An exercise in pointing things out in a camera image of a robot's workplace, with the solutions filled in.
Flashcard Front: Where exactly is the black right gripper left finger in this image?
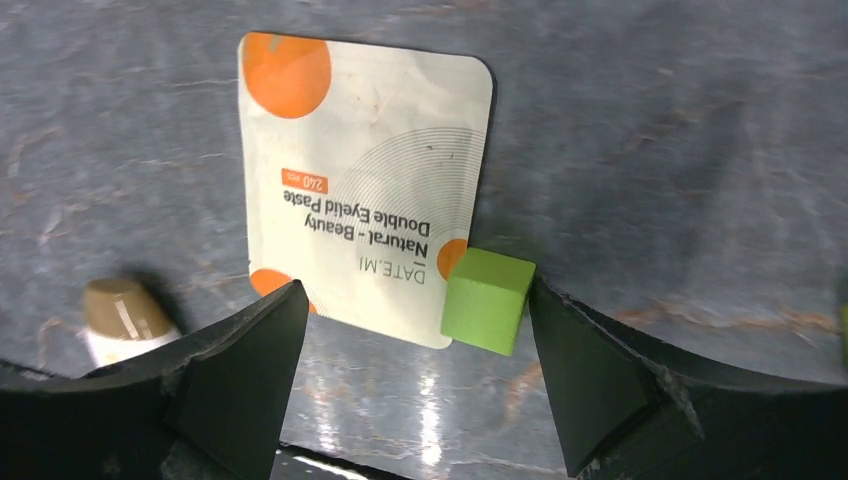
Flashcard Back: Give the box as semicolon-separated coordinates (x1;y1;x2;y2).
165;280;310;479

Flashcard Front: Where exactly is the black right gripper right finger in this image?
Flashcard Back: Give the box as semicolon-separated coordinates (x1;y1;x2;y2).
529;277;660;477

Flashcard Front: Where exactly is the small green cube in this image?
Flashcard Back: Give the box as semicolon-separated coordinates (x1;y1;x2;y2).
440;248;536;356

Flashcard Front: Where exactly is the white orange sachet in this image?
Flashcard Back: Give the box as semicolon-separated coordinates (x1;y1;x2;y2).
238;32;494;349

